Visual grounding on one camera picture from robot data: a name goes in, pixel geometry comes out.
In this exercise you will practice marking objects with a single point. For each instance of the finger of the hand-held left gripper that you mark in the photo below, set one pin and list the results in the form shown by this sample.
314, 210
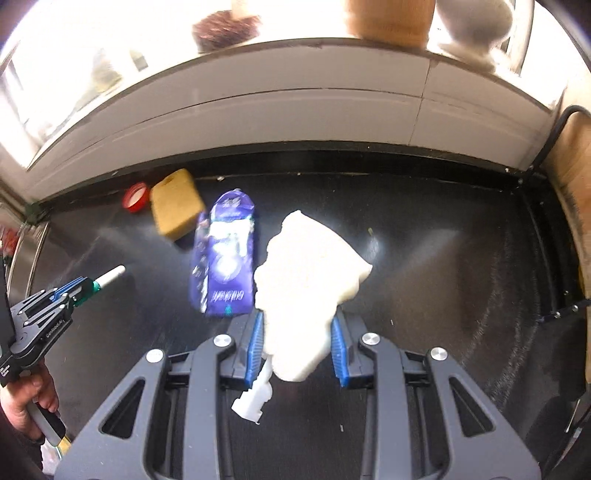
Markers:
69, 285
83, 293

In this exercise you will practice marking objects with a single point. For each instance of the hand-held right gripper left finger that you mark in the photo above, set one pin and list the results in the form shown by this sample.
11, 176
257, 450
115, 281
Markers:
256, 346

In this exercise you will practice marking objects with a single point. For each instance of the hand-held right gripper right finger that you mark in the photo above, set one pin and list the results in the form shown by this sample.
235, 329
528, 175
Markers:
337, 350

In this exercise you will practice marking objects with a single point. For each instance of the white green marker pen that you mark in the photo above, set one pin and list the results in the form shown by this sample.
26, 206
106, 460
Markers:
111, 275

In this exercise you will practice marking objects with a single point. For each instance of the white sponge brush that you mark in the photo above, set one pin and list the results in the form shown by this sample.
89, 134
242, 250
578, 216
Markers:
304, 286

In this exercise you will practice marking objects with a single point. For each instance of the person's left hand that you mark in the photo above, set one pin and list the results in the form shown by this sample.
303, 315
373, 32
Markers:
18, 401

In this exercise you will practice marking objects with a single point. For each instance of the steel sink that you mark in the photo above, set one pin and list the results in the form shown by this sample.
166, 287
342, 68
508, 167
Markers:
27, 258

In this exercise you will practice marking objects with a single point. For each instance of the red label bottle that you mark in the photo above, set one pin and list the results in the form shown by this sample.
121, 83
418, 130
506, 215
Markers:
7, 240

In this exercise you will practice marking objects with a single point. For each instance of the purple plastic package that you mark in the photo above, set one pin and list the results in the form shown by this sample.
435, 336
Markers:
226, 258

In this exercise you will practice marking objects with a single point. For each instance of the red jar lid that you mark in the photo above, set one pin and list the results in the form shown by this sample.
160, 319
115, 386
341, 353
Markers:
136, 198

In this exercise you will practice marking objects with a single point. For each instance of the yellow sponge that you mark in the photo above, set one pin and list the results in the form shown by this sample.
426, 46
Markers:
178, 203

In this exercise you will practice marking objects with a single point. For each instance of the jar of dried chili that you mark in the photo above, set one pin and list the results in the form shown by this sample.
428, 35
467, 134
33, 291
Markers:
221, 32

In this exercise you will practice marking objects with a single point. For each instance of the bamboo utensil holder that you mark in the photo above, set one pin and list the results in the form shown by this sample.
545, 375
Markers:
388, 23

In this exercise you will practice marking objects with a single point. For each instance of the white stone mortar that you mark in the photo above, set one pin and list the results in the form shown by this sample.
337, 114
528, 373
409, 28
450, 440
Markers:
475, 23

